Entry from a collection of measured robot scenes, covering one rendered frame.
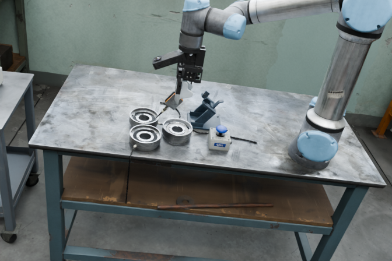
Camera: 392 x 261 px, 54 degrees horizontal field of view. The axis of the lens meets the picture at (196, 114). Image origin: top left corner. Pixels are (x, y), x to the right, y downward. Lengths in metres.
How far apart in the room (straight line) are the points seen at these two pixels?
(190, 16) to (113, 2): 1.73
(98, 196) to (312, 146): 0.78
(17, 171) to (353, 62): 1.63
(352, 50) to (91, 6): 2.15
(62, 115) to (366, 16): 1.01
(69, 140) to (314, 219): 0.95
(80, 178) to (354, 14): 1.10
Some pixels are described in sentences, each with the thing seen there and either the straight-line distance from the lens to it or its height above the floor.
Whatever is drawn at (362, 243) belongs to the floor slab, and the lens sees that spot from 2.46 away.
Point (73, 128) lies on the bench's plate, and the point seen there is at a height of 0.80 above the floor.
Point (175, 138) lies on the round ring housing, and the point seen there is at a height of 0.82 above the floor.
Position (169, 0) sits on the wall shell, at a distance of 2.82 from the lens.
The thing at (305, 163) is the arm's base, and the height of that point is 0.82.
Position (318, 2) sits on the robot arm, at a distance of 1.20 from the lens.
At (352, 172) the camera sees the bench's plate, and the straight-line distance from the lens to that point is 1.47.
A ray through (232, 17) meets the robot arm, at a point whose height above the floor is 1.26.
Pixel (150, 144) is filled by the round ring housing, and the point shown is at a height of 0.83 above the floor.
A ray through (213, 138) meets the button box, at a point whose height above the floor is 0.84.
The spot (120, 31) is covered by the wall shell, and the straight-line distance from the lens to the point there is 2.93.
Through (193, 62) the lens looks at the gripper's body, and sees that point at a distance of 1.25.
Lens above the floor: 1.59
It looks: 32 degrees down
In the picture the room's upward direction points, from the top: 11 degrees clockwise
